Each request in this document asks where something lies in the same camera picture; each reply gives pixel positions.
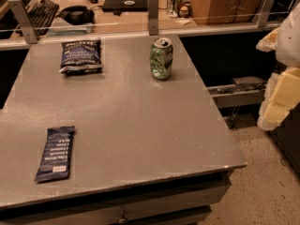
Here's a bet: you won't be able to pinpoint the middle metal divider bracket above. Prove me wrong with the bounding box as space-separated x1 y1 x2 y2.
147 0 158 36

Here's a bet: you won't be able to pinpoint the small round brown object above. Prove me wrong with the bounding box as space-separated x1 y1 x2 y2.
179 6 190 18

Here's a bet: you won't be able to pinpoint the right metal divider bracket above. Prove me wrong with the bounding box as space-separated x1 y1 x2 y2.
256 0 275 27

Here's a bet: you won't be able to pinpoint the black headphones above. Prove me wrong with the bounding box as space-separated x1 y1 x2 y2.
58 6 95 25

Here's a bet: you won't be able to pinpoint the black laptop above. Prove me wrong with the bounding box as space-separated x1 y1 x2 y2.
102 0 147 12

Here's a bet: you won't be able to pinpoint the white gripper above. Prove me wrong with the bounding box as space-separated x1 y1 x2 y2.
256 4 300 131

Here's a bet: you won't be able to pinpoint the green soda can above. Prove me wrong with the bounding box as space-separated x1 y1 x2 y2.
150 37 173 80

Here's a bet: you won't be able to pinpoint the left metal divider bracket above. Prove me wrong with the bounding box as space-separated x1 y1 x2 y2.
7 0 38 44

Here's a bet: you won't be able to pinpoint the metal divider bracket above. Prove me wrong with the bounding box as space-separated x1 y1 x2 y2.
256 0 275 27
147 0 158 36
7 0 38 44

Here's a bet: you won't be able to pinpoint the blue rxbar blueberry wrapper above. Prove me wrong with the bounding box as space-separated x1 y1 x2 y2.
35 126 75 183

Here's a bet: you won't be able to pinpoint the grey drawer unit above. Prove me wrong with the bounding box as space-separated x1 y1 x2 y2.
0 172 232 225

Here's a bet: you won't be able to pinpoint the blue chips bag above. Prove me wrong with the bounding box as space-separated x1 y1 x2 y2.
59 40 102 74

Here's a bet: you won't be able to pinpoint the black keyboard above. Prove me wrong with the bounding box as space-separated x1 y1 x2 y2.
27 0 59 36

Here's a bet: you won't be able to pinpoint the grey side shelf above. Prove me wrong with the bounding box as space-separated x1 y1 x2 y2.
207 76 266 108

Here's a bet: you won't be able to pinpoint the glass jar on desk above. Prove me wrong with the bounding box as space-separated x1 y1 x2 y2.
167 0 183 17

